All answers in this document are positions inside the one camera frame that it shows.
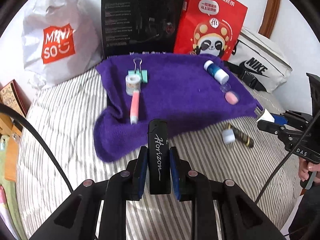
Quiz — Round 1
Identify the green binder clip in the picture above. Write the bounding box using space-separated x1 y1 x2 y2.
128 57 148 83

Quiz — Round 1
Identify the purple towel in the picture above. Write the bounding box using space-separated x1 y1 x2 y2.
93 53 259 162

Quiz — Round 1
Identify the brown wooden door frame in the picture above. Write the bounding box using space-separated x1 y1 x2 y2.
258 0 281 38

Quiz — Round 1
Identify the black gold lighter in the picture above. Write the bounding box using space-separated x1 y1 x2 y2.
226 123 254 148

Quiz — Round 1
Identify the white Nike waist bag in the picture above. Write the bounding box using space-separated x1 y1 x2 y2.
225 27 292 93

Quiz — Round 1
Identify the blue white bottle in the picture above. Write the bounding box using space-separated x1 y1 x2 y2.
203 60 229 85

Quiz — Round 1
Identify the black cable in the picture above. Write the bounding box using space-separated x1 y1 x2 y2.
0 102 74 194

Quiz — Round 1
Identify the person right hand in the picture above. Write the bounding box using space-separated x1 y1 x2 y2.
298 158 320 184

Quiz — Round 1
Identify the black headset box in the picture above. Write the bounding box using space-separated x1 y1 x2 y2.
101 0 184 59

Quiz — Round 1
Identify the white Miniso plastic bag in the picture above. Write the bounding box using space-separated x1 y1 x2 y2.
22 0 101 89

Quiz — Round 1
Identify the red panda paper bag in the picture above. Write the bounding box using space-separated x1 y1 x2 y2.
174 0 247 61

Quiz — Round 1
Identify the white charger cube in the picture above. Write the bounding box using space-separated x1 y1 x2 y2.
254 107 274 123

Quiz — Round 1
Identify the patterned brown book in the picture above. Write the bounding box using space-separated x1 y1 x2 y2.
1 79 31 117

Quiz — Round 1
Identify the pink blue eraser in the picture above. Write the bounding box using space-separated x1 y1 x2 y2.
225 90 239 105

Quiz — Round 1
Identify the white tape roll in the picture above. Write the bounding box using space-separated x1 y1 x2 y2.
125 74 141 96

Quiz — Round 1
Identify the black Horizon lighter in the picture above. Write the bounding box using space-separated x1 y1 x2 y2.
148 119 171 195

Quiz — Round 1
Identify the pink utility knife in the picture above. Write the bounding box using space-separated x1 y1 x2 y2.
130 90 140 125

